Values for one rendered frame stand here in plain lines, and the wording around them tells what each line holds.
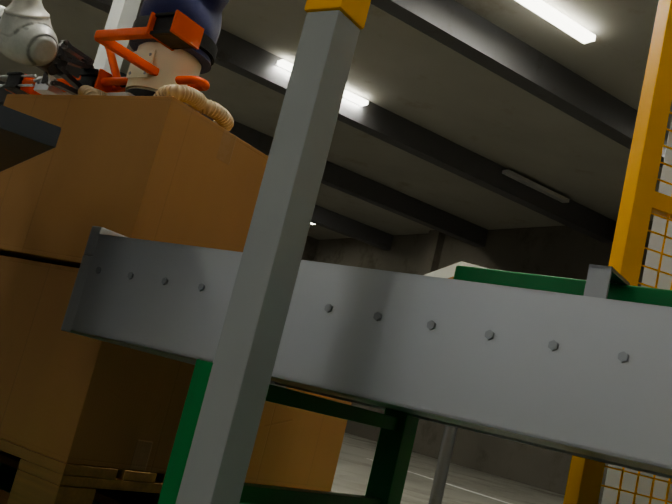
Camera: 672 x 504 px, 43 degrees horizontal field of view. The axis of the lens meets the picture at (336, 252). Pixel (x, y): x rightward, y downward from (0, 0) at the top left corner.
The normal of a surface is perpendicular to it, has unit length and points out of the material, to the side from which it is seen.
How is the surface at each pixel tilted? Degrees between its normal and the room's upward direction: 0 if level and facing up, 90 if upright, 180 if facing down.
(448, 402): 90
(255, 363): 90
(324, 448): 90
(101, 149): 90
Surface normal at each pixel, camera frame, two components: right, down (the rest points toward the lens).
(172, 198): 0.82, 0.11
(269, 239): -0.54, -0.28
